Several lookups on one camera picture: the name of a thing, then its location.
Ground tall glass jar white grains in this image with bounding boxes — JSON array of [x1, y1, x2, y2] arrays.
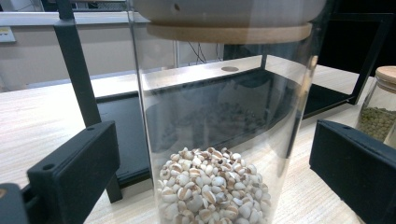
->
[[125, 0, 328, 224]]

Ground glass jar green beans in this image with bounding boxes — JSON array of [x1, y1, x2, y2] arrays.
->
[[354, 64, 396, 148]]

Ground wall socket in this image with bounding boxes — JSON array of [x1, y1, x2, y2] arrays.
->
[[0, 26, 17, 44]]

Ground black cable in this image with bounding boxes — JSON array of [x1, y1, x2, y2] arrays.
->
[[187, 41, 225, 65]]

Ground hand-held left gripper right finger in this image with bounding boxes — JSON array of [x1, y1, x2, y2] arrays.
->
[[309, 119, 396, 224]]

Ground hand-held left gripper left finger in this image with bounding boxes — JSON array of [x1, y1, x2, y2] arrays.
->
[[26, 120, 121, 224]]

